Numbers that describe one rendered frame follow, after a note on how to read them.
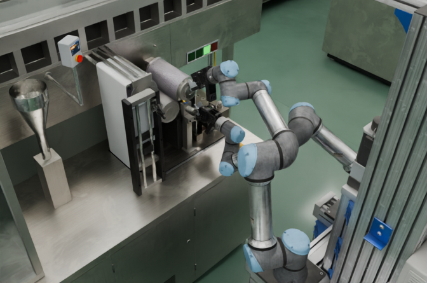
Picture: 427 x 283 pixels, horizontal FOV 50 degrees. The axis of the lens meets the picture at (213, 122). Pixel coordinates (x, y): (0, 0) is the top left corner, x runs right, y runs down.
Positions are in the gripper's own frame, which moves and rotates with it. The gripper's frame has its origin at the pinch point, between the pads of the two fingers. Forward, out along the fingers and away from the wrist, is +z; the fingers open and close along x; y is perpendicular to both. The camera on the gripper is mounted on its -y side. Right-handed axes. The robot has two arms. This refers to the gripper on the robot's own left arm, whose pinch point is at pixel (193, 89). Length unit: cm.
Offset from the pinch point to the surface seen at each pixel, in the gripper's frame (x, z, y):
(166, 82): 6.1, 10.2, 8.4
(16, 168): 81, 46, 2
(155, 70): 5.1, 17.1, 16.4
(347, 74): -259, 125, -62
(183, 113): 6.2, 7.9, -8.9
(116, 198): 52, 21, -31
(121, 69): 29.2, 1.5, 22.6
